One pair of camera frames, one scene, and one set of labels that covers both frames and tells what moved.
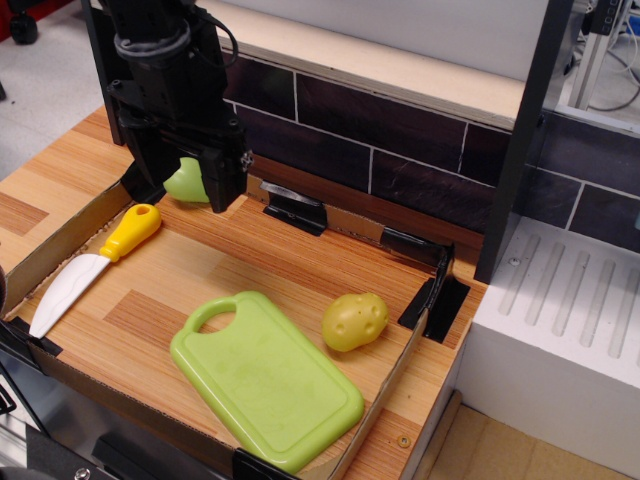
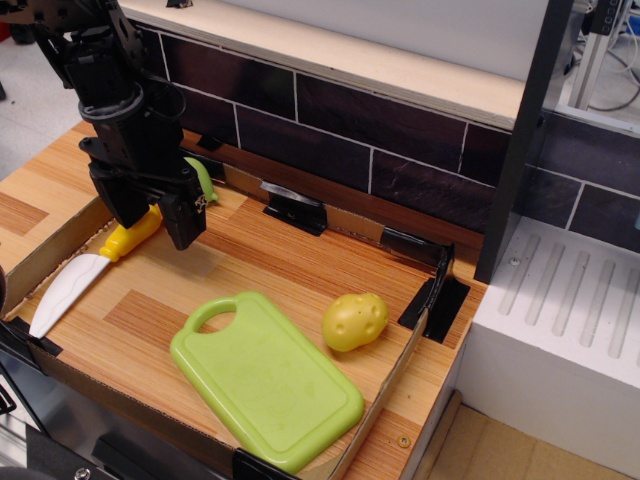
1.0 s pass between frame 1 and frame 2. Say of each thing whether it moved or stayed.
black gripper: moved
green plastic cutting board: stayed
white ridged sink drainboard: stayed
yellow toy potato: stayed
